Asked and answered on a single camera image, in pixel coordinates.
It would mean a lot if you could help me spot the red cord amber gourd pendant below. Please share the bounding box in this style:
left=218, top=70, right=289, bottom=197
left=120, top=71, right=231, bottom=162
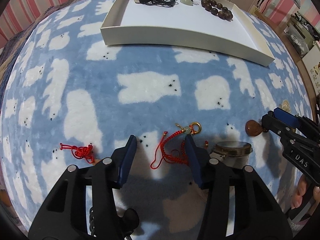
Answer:
left=60, top=143, right=95, bottom=164

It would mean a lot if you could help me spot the amber teardrop pendant black cord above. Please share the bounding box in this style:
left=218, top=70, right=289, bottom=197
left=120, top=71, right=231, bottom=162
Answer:
left=245, top=119, right=264, bottom=137

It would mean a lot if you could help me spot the wooden headboard shelf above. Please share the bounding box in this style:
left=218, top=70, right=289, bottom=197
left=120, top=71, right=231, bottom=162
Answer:
left=255, top=12, right=317, bottom=121

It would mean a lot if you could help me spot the right hand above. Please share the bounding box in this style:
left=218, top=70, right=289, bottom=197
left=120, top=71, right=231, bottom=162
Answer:
left=291, top=174, right=320, bottom=214

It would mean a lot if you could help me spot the cream flower hair scrunchie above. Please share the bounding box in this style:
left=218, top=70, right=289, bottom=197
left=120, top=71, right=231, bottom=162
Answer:
left=279, top=100, right=291, bottom=113

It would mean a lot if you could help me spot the purple patchwork quilt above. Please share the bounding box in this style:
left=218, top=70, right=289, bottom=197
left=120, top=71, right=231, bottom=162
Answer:
left=0, top=0, right=96, bottom=86

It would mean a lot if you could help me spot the white shallow tray box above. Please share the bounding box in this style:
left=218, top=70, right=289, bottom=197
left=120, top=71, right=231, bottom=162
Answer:
left=100, top=0, right=274, bottom=66

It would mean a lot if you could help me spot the blue polar bear blanket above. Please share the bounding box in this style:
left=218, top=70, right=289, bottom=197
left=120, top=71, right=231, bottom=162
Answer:
left=1, top=0, right=311, bottom=239

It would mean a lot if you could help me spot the green storage box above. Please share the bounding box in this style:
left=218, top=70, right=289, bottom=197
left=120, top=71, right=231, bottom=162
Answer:
left=284, top=12, right=319, bottom=58

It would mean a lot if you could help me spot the dark wooden bead bracelet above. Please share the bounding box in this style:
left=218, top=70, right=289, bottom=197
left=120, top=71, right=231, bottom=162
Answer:
left=200, top=0, right=234, bottom=21

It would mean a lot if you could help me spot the red cord gold clasp charm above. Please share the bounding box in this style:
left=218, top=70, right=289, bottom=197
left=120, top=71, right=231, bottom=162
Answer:
left=150, top=122, right=202, bottom=170

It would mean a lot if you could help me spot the white bear picture box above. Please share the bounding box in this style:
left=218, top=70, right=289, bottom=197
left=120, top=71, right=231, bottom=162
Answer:
left=302, top=41, right=320, bottom=95

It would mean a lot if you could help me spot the gold watch white strap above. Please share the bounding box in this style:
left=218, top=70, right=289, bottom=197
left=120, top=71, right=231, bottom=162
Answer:
left=209, top=141, right=253, bottom=168

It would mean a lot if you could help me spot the white wall socket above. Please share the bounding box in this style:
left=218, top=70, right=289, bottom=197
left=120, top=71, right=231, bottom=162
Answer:
left=248, top=5, right=260, bottom=16

